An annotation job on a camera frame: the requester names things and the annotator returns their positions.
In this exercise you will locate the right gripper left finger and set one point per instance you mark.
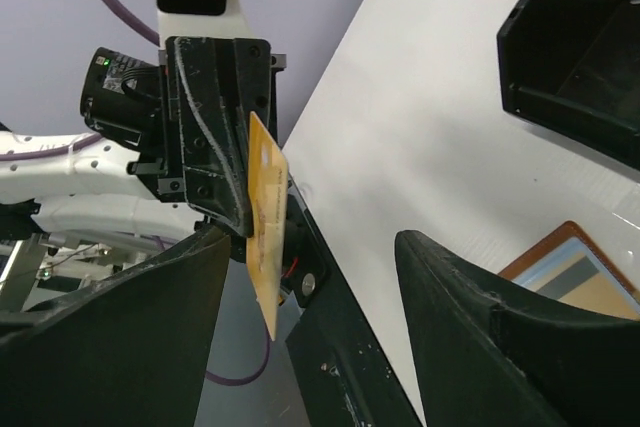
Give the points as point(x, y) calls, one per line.
point(129, 350)

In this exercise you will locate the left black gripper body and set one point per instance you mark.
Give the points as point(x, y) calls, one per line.
point(124, 100)

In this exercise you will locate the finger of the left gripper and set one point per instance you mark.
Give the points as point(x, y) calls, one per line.
point(256, 81)
point(203, 95)

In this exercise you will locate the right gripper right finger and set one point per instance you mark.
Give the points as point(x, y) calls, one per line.
point(488, 352)

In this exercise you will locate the yellow gold card front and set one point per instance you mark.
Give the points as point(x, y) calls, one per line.
point(268, 178)

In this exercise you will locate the brown leather card holder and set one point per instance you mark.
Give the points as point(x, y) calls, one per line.
point(569, 238)

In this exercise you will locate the black white three-bin tray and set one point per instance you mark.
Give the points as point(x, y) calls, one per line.
point(572, 66)

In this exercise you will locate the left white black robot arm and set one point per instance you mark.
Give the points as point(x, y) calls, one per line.
point(35, 169)

